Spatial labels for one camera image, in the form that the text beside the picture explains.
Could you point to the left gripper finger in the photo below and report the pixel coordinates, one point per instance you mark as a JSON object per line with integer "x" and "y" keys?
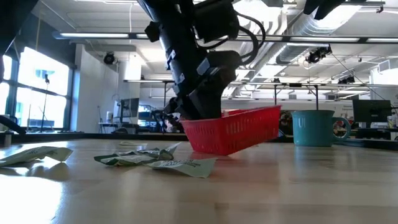
{"x": 177, "y": 107}
{"x": 206, "y": 105}

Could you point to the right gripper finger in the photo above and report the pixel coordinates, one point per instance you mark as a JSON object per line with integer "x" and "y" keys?
{"x": 329, "y": 6}
{"x": 311, "y": 5}

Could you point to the red plastic basket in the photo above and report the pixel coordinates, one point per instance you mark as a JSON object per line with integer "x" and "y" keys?
{"x": 236, "y": 133}

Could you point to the black computer monitor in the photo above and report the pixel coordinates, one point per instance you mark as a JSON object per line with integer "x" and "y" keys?
{"x": 371, "y": 110}
{"x": 130, "y": 107}

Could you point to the white canister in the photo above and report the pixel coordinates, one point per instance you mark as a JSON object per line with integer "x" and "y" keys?
{"x": 109, "y": 117}

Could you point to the black metal gantry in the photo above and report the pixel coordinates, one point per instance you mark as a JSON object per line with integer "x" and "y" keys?
{"x": 295, "y": 84}

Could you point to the long ceiling light bar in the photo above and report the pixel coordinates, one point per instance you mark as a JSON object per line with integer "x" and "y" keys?
{"x": 93, "y": 35}

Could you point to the teal ceramic mug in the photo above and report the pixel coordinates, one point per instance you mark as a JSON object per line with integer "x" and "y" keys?
{"x": 311, "y": 129}

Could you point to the black tripod stand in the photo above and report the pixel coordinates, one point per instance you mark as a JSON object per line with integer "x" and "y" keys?
{"x": 46, "y": 79}

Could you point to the large window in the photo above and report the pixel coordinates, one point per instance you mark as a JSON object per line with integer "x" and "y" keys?
{"x": 43, "y": 71}

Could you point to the silver ventilation duct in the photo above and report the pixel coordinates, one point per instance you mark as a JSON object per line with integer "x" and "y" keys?
{"x": 306, "y": 26}

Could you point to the black ceiling camera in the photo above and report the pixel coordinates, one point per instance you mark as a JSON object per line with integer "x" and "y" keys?
{"x": 109, "y": 58}
{"x": 314, "y": 56}

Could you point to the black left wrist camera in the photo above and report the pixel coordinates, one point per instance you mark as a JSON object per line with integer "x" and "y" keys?
{"x": 217, "y": 18}

